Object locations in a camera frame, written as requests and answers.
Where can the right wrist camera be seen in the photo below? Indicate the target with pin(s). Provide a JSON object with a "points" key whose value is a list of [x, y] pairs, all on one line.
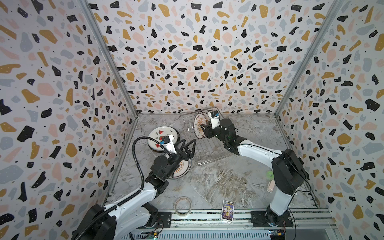
{"points": [[215, 118]]}

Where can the pink eraser block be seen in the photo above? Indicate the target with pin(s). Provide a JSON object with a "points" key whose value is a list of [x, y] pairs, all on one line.
{"points": [[271, 186]]}

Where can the orange sunburst plate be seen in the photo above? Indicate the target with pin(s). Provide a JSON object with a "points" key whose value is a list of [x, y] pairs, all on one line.
{"points": [[183, 168], [198, 120], [206, 116]]}

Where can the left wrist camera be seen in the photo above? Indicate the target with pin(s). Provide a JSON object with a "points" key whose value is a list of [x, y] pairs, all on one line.
{"points": [[168, 145]]}

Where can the aluminium front rail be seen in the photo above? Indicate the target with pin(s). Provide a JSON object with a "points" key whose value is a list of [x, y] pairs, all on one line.
{"points": [[309, 224]]}

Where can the orange sunburst plate front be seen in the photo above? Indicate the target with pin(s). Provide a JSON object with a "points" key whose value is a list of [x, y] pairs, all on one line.
{"points": [[183, 168]]}

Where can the brown rimmed cream plate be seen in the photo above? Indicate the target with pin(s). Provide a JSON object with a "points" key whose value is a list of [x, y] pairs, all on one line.
{"points": [[178, 136]]}

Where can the watermelon pattern plate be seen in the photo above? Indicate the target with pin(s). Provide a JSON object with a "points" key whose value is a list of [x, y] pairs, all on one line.
{"points": [[157, 134]]}

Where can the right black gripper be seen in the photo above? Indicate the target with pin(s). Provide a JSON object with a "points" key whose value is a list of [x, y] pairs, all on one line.
{"points": [[208, 130]]}

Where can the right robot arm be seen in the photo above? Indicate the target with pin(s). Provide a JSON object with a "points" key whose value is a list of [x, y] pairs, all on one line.
{"points": [[288, 171]]}

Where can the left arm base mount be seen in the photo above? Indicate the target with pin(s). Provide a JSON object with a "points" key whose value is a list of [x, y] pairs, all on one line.
{"points": [[158, 219]]}

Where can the wire dish rack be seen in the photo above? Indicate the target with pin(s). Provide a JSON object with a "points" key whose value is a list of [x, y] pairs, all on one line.
{"points": [[207, 150]]}

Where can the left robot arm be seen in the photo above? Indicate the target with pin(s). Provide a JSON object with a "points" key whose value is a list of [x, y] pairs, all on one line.
{"points": [[135, 210]]}

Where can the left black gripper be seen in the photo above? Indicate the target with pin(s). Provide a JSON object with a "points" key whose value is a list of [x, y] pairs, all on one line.
{"points": [[187, 155]]}

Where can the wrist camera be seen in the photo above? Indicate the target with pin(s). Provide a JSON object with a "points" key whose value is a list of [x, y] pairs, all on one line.
{"points": [[215, 118], [168, 145]]}

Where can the green ball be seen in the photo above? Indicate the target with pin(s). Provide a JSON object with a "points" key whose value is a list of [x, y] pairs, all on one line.
{"points": [[270, 175]]}

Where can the purple card box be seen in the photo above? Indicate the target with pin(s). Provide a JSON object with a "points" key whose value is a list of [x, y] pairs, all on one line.
{"points": [[228, 211]]}

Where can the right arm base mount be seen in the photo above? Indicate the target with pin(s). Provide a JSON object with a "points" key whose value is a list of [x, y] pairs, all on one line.
{"points": [[266, 219]]}

